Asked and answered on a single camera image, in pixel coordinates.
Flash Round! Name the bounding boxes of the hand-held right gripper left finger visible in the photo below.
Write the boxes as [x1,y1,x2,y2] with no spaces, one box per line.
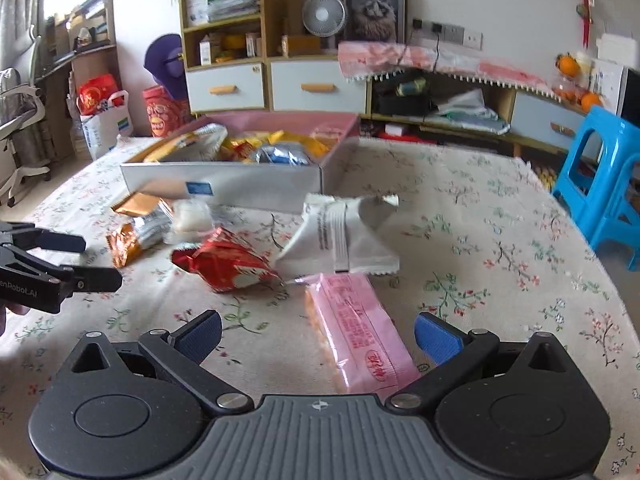
[64,310,254,415]

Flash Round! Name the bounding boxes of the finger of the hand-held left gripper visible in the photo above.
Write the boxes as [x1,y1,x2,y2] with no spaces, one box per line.
[34,229,87,256]
[71,266,124,294]

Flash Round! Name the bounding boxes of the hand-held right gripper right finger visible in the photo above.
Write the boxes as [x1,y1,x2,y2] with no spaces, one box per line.
[385,311,572,414]

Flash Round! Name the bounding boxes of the orange silver snack packet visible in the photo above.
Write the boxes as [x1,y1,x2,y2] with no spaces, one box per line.
[107,191,175,269]

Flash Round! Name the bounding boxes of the pink wafer packet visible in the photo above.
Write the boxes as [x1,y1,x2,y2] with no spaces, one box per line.
[304,272,425,396]

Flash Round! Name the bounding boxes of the red foil snack packet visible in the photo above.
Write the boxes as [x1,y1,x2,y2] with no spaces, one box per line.
[171,226,285,294]

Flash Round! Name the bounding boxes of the clear round cake packet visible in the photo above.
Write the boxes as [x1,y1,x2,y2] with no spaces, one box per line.
[171,198,214,234]

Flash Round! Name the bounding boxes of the white grey-striped snack packet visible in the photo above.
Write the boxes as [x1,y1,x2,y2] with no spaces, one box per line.
[272,192,402,277]

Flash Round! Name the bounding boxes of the pink cardboard box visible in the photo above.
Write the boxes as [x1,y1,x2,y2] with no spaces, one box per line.
[119,111,362,214]

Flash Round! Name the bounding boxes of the white pecan print snack packet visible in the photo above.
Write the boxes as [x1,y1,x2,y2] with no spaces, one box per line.
[187,124,230,162]

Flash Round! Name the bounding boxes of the red orange snack packet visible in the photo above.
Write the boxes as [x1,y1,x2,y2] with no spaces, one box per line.
[231,139,262,163]

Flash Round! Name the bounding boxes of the silver blue snack packet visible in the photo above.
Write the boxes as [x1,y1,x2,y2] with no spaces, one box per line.
[254,143,314,167]

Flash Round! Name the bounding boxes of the person's left hand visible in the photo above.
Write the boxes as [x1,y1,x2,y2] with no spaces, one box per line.
[0,301,32,337]

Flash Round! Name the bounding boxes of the white paper bag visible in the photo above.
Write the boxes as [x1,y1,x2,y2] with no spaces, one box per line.
[79,90,133,162]

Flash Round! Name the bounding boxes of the yellow snack packet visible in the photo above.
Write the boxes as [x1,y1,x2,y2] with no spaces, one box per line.
[267,130,333,158]
[144,132,198,163]

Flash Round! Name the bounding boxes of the white office chair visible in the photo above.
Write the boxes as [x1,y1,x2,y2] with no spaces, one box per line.
[0,67,53,209]

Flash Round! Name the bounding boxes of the floral tablecloth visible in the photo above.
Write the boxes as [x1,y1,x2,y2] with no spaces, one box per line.
[0,132,640,480]

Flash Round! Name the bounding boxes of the red gift bag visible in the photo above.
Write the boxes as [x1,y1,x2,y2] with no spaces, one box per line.
[76,73,122,116]

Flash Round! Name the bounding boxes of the red round tin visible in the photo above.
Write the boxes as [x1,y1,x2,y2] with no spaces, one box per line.
[142,85,193,139]

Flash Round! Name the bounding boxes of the egg carton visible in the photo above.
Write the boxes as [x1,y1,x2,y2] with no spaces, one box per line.
[532,160,558,188]

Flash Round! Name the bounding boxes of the red flat box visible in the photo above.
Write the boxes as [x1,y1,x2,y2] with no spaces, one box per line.
[375,122,431,145]

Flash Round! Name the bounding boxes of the purple plush toy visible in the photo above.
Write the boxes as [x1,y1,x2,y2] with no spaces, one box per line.
[142,33,190,102]

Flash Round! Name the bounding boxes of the tall wooden shelf cabinet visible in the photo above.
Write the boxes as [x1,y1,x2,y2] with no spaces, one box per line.
[179,0,287,115]

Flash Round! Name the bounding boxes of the stack of papers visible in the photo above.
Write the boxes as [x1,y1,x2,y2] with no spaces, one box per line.
[432,89,511,133]

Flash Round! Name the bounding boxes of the wooden media console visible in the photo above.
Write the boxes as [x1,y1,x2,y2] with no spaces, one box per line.
[360,67,601,161]

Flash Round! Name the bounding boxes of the orange yellow shelf ornament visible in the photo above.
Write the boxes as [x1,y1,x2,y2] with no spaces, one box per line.
[220,35,247,60]

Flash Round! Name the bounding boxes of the blue plastic stool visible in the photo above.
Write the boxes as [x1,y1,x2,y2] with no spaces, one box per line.
[550,105,640,272]

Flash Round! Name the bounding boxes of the pink fringed cloth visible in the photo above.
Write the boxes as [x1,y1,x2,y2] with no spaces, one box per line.
[337,41,563,101]

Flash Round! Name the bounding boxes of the shelf paper stack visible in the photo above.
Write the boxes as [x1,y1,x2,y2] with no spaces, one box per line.
[187,0,262,26]

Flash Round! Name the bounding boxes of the brown cardboard box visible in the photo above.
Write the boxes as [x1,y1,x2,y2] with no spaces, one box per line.
[281,34,321,58]

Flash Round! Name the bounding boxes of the white appliance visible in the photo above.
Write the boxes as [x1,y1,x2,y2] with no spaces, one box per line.
[592,34,640,128]

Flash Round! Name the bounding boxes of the framed cat picture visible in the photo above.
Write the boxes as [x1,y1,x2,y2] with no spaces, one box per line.
[338,0,409,45]

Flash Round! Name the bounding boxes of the grey wall sockets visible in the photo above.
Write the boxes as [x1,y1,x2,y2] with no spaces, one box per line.
[411,18,464,45]

